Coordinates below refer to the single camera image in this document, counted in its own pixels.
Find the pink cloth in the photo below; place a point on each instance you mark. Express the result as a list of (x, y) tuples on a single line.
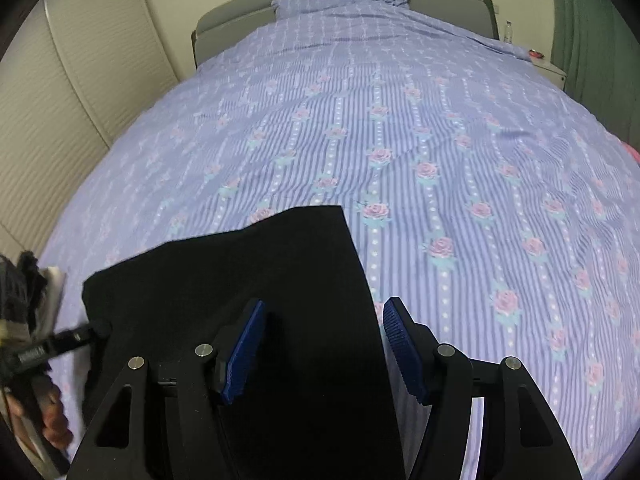
[(632, 154)]

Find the dark and white clothes pile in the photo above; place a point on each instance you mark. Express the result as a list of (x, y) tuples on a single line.
[(52, 290)]

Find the grey padded headboard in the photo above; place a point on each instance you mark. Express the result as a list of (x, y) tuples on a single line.
[(225, 30)]

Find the cream sliding wardrobe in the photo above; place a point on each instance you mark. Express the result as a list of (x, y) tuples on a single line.
[(75, 110)]

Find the clear plastic bottle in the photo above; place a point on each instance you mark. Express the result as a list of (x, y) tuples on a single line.
[(509, 32)]

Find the green curtain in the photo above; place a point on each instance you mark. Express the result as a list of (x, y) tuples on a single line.
[(600, 50)]

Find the black pants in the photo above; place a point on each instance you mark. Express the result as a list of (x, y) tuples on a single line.
[(300, 270)]

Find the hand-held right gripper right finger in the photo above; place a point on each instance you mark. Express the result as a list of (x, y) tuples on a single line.
[(405, 355)]

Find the purple floral striped pillow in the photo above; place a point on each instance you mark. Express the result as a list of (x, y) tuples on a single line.
[(340, 0)]

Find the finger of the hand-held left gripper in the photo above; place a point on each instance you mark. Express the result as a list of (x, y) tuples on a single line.
[(75, 338)]

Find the person's left hand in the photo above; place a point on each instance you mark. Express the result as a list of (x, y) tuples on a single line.
[(56, 420)]

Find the small red object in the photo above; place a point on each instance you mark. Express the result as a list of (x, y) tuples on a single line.
[(536, 54)]

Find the purple floral striped bed sheet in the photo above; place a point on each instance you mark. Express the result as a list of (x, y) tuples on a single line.
[(400, 135)]

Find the white nightstand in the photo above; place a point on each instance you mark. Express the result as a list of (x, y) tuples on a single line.
[(550, 67)]

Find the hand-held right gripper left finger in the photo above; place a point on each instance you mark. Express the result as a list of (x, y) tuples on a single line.
[(245, 352)]

